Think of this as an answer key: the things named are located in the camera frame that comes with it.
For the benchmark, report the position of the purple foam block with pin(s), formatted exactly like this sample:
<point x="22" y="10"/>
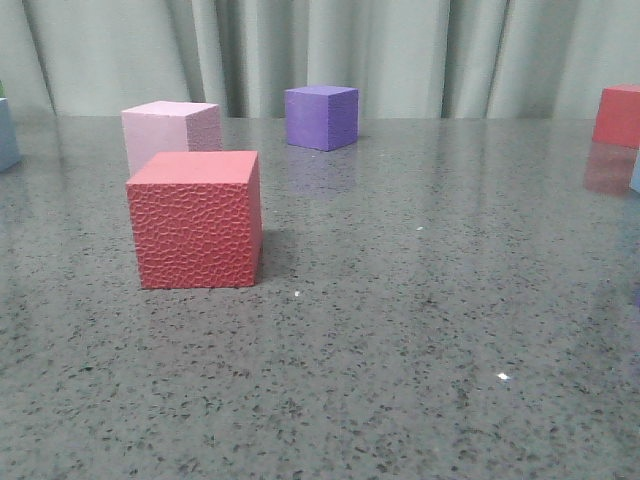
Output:
<point x="322" y="117"/>

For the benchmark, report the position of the pink foam block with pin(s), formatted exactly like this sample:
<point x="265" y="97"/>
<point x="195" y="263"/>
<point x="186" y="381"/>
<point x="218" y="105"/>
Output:
<point x="169" y="126"/>

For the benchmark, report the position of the red foam block far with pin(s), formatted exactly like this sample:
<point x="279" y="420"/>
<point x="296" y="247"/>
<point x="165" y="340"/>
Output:
<point x="617" y="120"/>

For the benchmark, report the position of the red textured foam block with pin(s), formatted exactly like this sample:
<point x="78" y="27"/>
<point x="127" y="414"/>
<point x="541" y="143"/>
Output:
<point x="196" y="219"/>

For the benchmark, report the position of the light blue cracked foam block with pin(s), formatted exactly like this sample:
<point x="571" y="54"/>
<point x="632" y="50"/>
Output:
<point x="635" y="177"/>

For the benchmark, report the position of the grey curtain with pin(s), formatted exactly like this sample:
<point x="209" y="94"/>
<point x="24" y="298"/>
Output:
<point x="408" y="59"/>

